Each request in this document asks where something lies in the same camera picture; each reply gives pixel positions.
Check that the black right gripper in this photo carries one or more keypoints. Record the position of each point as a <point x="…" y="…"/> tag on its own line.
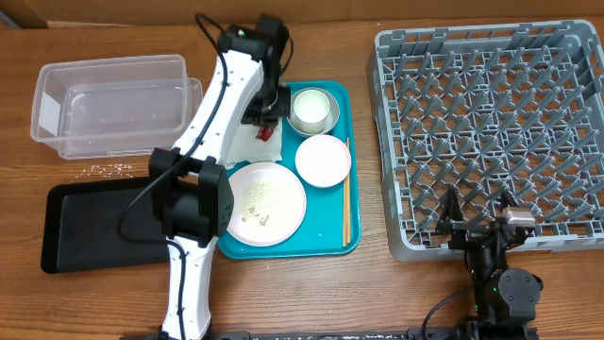
<point x="464" y="234"/>

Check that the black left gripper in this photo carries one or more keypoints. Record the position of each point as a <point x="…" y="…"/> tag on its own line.
<point x="273" y="115"/>

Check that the red snack wrapper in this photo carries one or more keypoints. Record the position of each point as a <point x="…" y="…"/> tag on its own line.
<point x="264" y="133"/>

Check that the white paper napkin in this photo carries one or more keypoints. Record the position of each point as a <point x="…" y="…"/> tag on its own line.
<point x="247" y="147"/>

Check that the large pink plate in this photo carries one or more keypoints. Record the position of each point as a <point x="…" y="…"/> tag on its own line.
<point x="269" y="204"/>

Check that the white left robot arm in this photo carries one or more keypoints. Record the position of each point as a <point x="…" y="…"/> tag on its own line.
<point x="189" y="187"/>

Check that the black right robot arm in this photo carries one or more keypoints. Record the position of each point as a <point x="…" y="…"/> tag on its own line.
<point x="505" y="297"/>

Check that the grey dishwasher rack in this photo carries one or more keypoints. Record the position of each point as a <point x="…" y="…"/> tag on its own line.
<point x="488" y="110"/>

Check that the pale green cup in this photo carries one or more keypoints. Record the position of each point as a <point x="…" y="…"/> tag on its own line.
<point x="311" y="108"/>

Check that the grey metal bowl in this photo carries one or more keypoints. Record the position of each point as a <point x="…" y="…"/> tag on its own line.
<point x="332" y="117"/>

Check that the wooden chopstick right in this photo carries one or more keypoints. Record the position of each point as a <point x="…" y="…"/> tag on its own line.
<point x="349" y="213"/>

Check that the wooden chopstick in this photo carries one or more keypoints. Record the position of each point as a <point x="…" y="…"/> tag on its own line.
<point x="345" y="213"/>
<point x="349" y="213"/>

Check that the wooden chopstick left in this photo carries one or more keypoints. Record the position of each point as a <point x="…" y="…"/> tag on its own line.
<point x="345" y="213"/>

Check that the clear plastic bin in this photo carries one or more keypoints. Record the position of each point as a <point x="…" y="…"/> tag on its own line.
<point x="99" y="108"/>

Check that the teal serving tray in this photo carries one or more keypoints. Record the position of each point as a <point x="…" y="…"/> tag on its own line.
<point x="321" y="232"/>

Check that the spilled rice grains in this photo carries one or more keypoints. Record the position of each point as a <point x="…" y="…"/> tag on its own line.
<point x="117" y="170"/>

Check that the black tray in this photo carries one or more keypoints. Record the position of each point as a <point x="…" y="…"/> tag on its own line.
<point x="80" y="227"/>

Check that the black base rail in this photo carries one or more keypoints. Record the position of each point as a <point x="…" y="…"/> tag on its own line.
<point x="409" y="334"/>

